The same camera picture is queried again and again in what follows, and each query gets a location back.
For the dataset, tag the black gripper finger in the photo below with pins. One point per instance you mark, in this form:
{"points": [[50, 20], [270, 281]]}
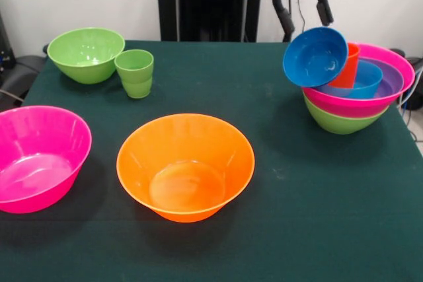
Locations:
{"points": [[324, 4], [285, 14]]}

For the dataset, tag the dark blue bowl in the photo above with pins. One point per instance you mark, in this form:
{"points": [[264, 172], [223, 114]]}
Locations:
{"points": [[314, 57]]}

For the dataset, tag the orange-red plastic cup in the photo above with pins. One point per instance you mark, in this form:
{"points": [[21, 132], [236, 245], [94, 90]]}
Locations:
{"points": [[347, 70]]}

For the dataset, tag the pink plastic bowl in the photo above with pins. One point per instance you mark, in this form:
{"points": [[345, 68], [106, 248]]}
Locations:
{"points": [[39, 150], [390, 60]]}

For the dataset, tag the translucent blue bowl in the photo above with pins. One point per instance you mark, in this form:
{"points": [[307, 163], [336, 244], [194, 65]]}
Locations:
{"points": [[368, 80]]}

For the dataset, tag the purple plastic bowl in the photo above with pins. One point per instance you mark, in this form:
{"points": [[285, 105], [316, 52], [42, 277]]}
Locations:
{"points": [[393, 80]]}

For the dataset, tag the orange plastic bowl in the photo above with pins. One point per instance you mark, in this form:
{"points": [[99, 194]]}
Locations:
{"points": [[185, 136]]}

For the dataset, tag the green plastic bowl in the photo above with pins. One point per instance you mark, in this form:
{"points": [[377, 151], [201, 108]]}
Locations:
{"points": [[343, 125], [86, 51]]}

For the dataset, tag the green plastic cup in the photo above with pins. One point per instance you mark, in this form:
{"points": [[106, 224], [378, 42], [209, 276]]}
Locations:
{"points": [[135, 80]]}

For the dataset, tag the dark green tablecloth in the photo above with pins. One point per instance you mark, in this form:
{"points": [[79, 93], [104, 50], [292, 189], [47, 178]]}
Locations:
{"points": [[297, 212]]}

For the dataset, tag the black equipment box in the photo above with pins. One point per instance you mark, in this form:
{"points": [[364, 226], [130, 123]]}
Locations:
{"points": [[5, 44]]}

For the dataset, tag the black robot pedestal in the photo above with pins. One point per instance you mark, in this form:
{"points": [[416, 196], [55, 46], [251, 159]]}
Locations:
{"points": [[205, 4]]}

